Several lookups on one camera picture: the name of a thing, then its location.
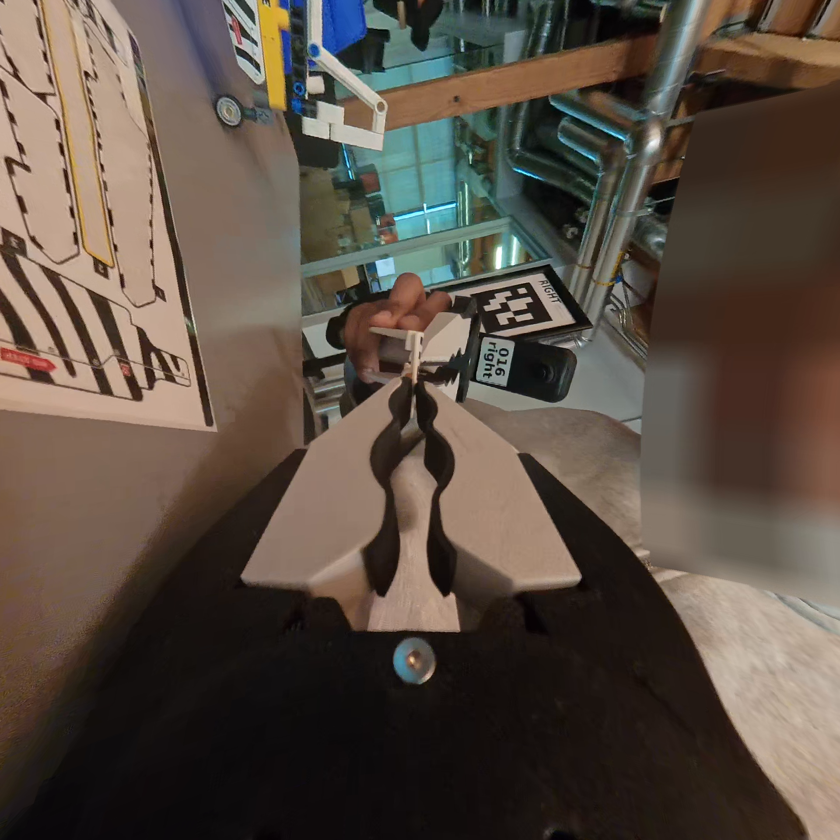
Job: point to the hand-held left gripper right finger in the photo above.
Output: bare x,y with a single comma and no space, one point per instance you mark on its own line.
512,525

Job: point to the white striped lego piece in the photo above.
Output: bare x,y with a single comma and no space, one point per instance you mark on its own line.
415,354

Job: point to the silver ceiling pipes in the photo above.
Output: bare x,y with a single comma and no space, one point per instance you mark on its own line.
630,164

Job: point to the zebra print sticker sheet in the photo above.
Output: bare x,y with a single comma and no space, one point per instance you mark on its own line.
131,197

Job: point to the person's grey sweater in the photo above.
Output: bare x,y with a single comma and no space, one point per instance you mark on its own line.
754,689

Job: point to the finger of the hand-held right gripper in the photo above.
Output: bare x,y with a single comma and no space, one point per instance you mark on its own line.
443,371
449,334

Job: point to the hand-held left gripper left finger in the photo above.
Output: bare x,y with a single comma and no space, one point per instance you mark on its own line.
308,518

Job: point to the white yellow lego model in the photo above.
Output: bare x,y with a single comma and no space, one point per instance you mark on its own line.
275,65

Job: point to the person's right hand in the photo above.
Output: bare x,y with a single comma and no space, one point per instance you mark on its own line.
367,328

